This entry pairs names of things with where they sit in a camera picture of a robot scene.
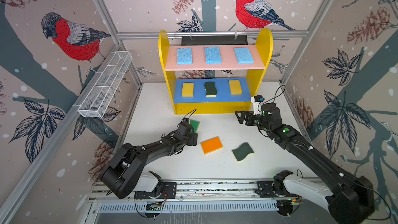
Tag green topped sponge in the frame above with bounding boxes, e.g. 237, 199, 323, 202
190, 120, 200, 133

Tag orange topped sponge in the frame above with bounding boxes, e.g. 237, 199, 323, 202
201, 137, 223, 155

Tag yellow sponge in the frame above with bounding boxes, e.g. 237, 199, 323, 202
181, 83, 194, 97
229, 80, 243, 95

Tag dark green wavy scourer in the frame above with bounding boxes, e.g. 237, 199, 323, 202
204, 82, 217, 97
232, 142, 254, 162

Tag light blue sponge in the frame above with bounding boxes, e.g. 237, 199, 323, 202
177, 48, 193, 65
234, 47, 254, 64
205, 47, 222, 64

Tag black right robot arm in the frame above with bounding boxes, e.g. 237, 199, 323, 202
235, 103, 375, 224

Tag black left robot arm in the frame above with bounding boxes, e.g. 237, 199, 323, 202
99, 118, 198, 199

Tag yellow shelf unit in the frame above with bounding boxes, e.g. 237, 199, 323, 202
159, 29, 274, 115

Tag black bar behind shelf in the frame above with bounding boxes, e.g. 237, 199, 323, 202
181, 35, 248, 46

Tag aluminium front rail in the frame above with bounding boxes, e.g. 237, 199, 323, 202
88, 178, 347, 203

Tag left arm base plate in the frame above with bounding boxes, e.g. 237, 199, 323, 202
134, 182, 177, 200

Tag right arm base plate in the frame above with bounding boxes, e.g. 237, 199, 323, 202
255, 181, 299, 199

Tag white wire mesh basket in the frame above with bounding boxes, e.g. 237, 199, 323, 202
78, 51, 132, 118

